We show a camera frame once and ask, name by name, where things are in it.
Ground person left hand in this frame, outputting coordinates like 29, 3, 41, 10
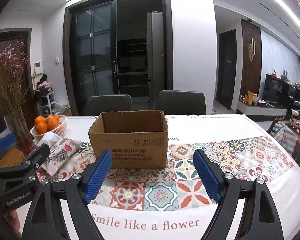
9, 210, 20, 233

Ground yellow woven mat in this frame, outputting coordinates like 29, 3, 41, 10
0, 147, 25, 168

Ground floral fabric tissue cover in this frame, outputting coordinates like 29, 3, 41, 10
38, 132, 82, 177

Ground orange fruit front left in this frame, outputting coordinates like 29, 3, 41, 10
35, 122, 48, 135

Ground orange fruit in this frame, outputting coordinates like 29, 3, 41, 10
35, 122, 48, 135
46, 117, 61, 131
34, 116, 46, 125

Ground orange fruit back left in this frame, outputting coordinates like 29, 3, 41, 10
34, 116, 46, 125

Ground white fruit basket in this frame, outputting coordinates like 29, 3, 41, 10
30, 115, 68, 141

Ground orange fruit front right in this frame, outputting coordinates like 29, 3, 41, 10
46, 117, 61, 131

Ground white shoe rack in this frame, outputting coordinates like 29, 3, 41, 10
38, 92, 57, 117

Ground glass vase dried flowers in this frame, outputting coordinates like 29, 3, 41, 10
0, 38, 36, 156

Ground patterned tile table runner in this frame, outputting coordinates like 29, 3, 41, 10
36, 135, 297, 212

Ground dark dining chair left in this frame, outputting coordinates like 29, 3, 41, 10
84, 94, 132, 116

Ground dark dining chair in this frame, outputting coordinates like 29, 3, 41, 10
84, 94, 132, 116
157, 90, 206, 115

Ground white TV cabinet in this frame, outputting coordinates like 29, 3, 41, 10
237, 100, 287, 116

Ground brown cardboard box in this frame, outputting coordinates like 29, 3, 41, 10
88, 110, 168, 169

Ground black television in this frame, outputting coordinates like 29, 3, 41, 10
263, 74, 300, 107

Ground dark dining chair right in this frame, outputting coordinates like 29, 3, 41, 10
157, 90, 206, 115

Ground wall intercom panel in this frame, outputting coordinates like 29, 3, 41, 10
34, 62, 44, 75

